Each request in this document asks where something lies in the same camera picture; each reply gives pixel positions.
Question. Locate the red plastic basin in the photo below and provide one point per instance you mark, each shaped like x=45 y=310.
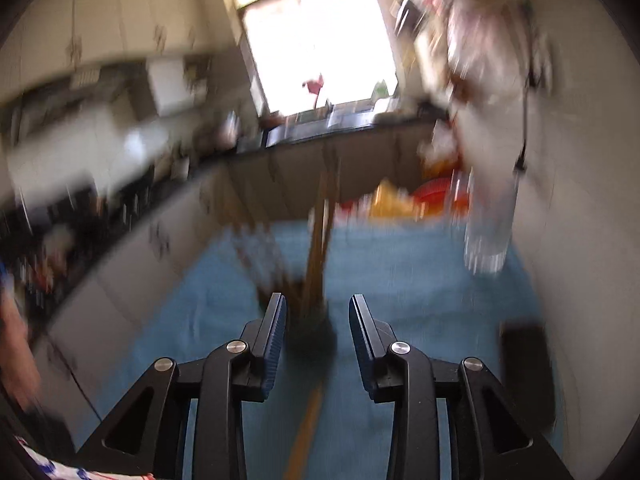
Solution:
x=443 y=197

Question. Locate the person's left hand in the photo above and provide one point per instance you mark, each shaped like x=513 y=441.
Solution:
x=19 y=372

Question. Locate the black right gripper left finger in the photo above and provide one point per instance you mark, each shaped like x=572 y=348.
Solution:
x=255 y=369

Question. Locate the dark utensil holder cup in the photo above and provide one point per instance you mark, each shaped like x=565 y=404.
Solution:
x=309 y=334

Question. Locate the hanging plastic bags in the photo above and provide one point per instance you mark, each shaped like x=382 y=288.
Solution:
x=470 y=51

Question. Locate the kitchen window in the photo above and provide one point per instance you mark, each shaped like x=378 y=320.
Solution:
x=345 y=41

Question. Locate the pink hanging cloth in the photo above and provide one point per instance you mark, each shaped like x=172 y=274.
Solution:
x=314 y=87

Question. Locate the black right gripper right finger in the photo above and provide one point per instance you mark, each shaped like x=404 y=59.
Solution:
x=383 y=372

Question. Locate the black smartphone brown case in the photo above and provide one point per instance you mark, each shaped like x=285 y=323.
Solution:
x=527 y=373

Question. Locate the wooden chopstick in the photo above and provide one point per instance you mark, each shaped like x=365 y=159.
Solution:
x=322 y=227
x=301 y=447

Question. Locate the clear glass mug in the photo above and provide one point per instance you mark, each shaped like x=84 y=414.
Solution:
x=480 y=210

